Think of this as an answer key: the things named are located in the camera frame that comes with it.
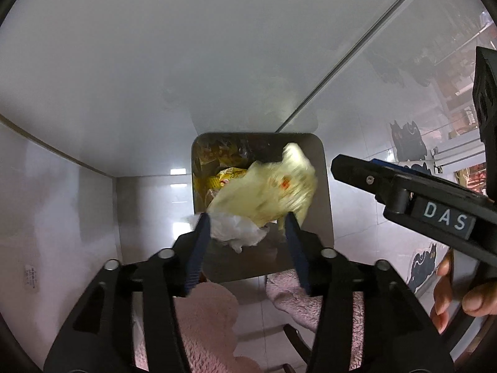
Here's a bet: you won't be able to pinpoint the black cat sticker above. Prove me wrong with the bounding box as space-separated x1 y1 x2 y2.
389 120 428 163

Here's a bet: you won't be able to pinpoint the person's right hand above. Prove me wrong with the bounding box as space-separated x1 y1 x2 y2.
429 249 497 335

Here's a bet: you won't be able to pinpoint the stainless steel trash bin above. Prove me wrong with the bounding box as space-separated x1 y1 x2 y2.
191 132 335 283

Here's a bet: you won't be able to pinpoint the pale yellow plastic bag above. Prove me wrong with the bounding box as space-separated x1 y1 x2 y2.
205 142 320 229

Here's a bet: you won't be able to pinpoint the white plastic wrap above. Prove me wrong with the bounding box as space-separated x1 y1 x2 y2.
185 212 269 254

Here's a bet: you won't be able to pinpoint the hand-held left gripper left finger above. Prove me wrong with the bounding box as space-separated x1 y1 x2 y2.
43 212 212 373

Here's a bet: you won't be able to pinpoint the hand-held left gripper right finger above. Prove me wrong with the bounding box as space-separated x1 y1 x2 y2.
284 211 455 373

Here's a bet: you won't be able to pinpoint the dark blue cat sticker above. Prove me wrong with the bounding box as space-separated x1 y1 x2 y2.
407 242 439 294

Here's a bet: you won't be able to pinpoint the pink fluffy slippers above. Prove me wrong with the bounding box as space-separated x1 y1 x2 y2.
134 269 366 373

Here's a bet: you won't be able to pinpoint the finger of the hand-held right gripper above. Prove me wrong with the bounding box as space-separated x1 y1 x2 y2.
370 158 497 205
330 154 414 212

